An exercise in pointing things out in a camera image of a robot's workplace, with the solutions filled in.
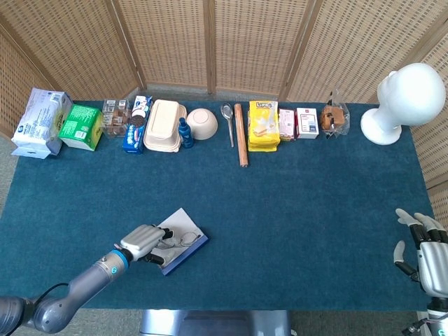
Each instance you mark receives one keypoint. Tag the white blue Oreo packet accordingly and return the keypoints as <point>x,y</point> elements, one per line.
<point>141,105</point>

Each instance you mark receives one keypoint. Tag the blue spray bottle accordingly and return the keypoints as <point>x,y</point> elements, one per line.
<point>185,133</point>

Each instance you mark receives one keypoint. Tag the blue Oreo box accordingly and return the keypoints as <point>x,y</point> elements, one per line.
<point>133,138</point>

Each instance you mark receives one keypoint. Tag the white red box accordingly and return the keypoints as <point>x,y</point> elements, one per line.
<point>307,122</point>

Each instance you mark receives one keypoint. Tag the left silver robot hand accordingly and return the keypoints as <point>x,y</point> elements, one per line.
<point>140,239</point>

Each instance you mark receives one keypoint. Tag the white blue tissue pack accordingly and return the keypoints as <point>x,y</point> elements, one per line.
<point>38,122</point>

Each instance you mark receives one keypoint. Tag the green tissue pack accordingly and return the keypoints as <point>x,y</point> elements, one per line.
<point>80,126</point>

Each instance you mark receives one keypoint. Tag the clear bag of pastries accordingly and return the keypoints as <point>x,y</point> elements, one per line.
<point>332,119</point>

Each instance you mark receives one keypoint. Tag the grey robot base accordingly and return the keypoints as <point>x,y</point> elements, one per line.
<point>217,323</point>

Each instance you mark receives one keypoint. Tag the blue felt table cloth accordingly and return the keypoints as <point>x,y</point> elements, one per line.
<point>280,210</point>

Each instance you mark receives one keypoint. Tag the eyeglasses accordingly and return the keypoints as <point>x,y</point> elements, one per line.
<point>189,238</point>

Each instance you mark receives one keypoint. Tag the beige lidded lunch container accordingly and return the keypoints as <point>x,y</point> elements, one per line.
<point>162,126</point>

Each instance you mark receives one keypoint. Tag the clear plastic snack box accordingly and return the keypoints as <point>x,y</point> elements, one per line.
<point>113,119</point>

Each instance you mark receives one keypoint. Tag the beige upturned bowl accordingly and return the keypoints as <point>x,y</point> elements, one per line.
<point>201,124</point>

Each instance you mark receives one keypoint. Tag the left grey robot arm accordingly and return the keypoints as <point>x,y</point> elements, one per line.
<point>91,276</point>

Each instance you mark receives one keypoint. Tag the yellow biscuit bag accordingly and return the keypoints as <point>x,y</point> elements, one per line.
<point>262,126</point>

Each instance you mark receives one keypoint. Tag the white foam mannequin head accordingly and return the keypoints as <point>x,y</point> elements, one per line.
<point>413,91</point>

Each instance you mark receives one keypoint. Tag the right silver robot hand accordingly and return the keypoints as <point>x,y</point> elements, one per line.
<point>434,266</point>

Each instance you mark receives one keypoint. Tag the wicker folding screen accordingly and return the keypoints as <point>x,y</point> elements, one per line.
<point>245,42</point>

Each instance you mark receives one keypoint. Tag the metal spoon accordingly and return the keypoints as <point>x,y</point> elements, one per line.
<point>227,111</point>

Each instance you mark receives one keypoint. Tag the wooden rolling pin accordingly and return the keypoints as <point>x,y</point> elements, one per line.
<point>241,136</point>

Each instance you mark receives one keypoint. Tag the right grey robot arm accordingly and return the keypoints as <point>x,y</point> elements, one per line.
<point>437,315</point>

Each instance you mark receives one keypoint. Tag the small pink box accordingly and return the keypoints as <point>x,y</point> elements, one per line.
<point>287,124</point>

